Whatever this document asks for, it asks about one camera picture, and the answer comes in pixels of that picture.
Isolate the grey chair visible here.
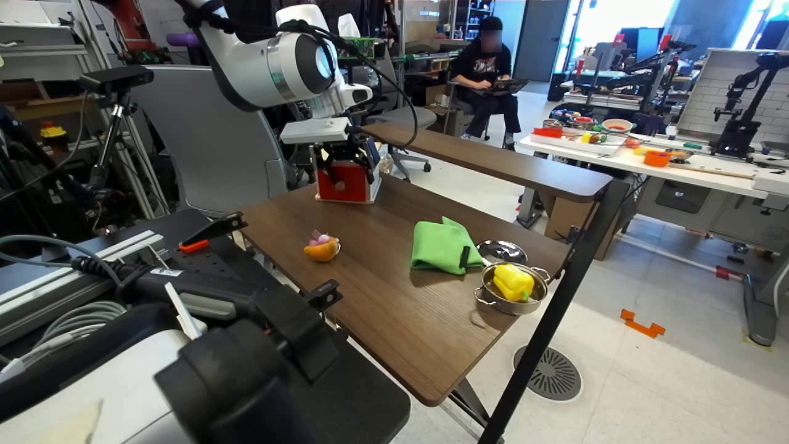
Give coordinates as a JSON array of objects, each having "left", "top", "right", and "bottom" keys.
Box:
[{"left": 128, "top": 63, "right": 291, "bottom": 218}]

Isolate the black slanted pole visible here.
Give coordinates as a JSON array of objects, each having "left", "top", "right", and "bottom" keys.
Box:
[{"left": 478, "top": 175, "right": 636, "bottom": 444}]

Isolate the seated person in black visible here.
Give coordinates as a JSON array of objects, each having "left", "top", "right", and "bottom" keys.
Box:
[{"left": 447, "top": 14, "right": 525, "bottom": 153}]

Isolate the yellow small object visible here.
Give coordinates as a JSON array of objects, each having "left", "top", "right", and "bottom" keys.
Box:
[{"left": 37, "top": 121, "right": 69, "bottom": 143}]

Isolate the white work table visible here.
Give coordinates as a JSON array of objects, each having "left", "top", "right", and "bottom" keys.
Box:
[{"left": 516, "top": 121, "right": 789, "bottom": 202}]

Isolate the green cloth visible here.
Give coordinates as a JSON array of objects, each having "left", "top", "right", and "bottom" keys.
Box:
[{"left": 409, "top": 215, "right": 490, "bottom": 278}]

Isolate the round floor drain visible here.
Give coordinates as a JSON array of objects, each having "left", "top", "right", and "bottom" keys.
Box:
[{"left": 510, "top": 343, "right": 585, "bottom": 405}]

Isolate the small steel pot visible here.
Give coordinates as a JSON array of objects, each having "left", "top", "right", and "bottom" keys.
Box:
[{"left": 476, "top": 260, "right": 555, "bottom": 321}]

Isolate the orange clip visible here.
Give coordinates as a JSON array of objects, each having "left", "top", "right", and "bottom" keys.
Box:
[{"left": 175, "top": 237, "right": 212, "bottom": 257}]

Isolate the white pegboard panel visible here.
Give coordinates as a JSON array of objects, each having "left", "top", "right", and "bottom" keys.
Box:
[{"left": 675, "top": 47, "right": 789, "bottom": 153}]

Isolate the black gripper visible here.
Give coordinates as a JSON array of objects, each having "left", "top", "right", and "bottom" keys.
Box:
[{"left": 317, "top": 138, "right": 376, "bottom": 172}]

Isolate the cardboard box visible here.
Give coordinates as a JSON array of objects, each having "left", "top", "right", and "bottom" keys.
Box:
[{"left": 546, "top": 193, "right": 630, "bottom": 260}]

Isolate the orange pink plush toy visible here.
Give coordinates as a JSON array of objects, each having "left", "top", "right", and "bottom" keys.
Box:
[{"left": 301, "top": 231, "right": 344, "bottom": 267}]

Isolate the red tipped floor rod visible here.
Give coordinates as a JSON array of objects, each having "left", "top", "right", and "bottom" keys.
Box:
[{"left": 619, "top": 233, "right": 748, "bottom": 285}]

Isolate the yellow toy with bowl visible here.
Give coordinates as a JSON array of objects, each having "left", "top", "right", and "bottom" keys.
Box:
[{"left": 490, "top": 260, "right": 539, "bottom": 305}]

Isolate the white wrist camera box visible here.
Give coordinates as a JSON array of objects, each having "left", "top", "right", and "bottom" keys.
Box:
[{"left": 277, "top": 116, "right": 356, "bottom": 148}]

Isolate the black tripod stand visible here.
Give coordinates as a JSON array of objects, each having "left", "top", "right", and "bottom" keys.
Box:
[{"left": 79, "top": 63, "right": 177, "bottom": 221}]

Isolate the grey thick cable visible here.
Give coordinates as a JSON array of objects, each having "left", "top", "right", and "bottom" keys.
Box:
[{"left": 0, "top": 231, "right": 128, "bottom": 291}]

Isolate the steel pot lid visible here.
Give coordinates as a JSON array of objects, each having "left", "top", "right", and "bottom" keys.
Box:
[{"left": 476, "top": 237, "right": 531, "bottom": 269}]

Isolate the orange floor bracket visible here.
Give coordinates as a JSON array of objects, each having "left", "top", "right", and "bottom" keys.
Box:
[{"left": 619, "top": 305, "right": 669, "bottom": 343}]

